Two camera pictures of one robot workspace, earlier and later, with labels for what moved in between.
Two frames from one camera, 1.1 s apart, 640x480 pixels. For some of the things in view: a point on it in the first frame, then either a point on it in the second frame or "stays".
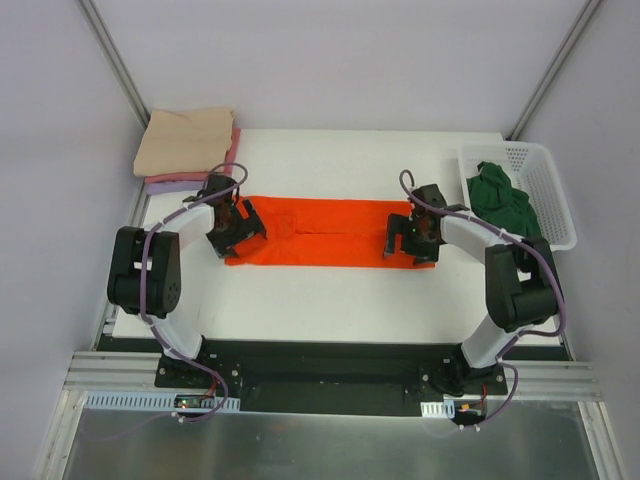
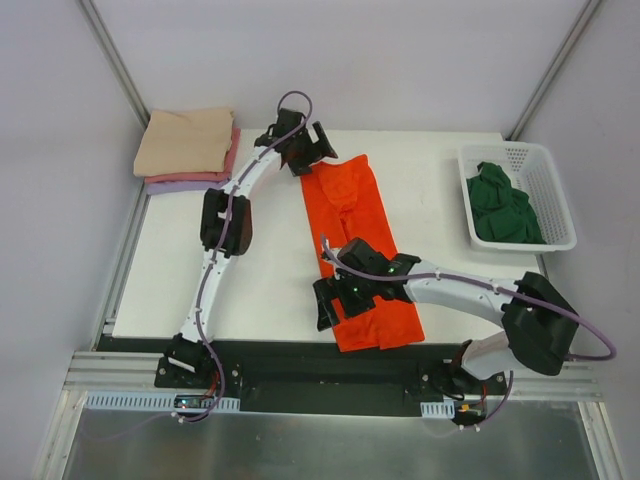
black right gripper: [404, 233] -> [335, 301]
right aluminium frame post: [585, 12] stays
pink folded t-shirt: [233, 142] stays
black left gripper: [239, 228] -> [310, 148]
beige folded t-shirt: [178, 140] stays
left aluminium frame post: [105, 42] stays
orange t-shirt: [326, 232] -> [345, 204]
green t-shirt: [491, 196] stays
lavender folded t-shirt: [160, 187] stays
